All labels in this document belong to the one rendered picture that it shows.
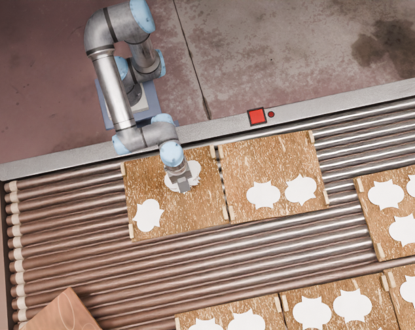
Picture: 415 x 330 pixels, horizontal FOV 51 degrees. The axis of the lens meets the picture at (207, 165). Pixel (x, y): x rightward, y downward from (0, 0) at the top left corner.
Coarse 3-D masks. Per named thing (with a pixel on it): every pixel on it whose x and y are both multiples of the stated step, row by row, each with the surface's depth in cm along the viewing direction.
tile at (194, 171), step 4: (192, 164) 176; (192, 168) 176; (196, 168) 175; (192, 172) 175; (196, 172) 175; (192, 176) 175; (196, 176) 175; (164, 180) 175; (168, 180) 175; (188, 180) 174; (192, 180) 174; (168, 184) 174; (176, 184) 174; (192, 184) 174; (172, 188) 174; (176, 188) 174
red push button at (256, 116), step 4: (252, 112) 195; (256, 112) 195; (260, 112) 194; (252, 116) 194; (256, 116) 194; (260, 116) 194; (252, 120) 193; (256, 120) 193; (260, 120) 193; (264, 120) 193
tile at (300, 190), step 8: (288, 184) 183; (296, 184) 182; (304, 184) 182; (312, 184) 182; (288, 192) 182; (296, 192) 181; (304, 192) 181; (312, 192) 181; (288, 200) 181; (296, 200) 180; (304, 200) 180
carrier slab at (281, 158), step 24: (240, 144) 190; (264, 144) 189; (288, 144) 189; (240, 168) 187; (264, 168) 186; (288, 168) 186; (312, 168) 185; (240, 192) 184; (240, 216) 181; (264, 216) 180
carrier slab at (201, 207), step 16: (144, 160) 190; (160, 160) 190; (208, 160) 189; (128, 176) 188; (144, 176) 188; (160, 176) 188; (208, 176) 186; (128, 192) 186; (144, 192) 186; (160, 192) 186; (176, 192) 185; (192, 192) 185; (208, 192) 184; (128, 208) 184; (160, 208) 184; (176, 208) 183; (192, 208) 183; (208, 208) 182; (160, 224) 182; (176, 224) 181; (192, 224) 181; (208, 224) 181; (224, 224) 181
